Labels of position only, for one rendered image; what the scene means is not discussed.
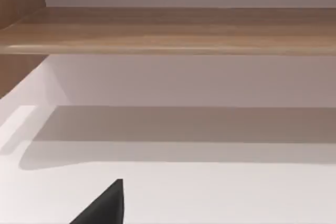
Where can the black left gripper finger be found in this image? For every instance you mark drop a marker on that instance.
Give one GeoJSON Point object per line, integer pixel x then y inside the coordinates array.
{"type": "Point", "coordinates": [109, 205]}

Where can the wooden open shelf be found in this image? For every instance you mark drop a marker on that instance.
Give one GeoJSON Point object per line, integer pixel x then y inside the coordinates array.
{"type": "Point", "coordinates": [168, 32]}

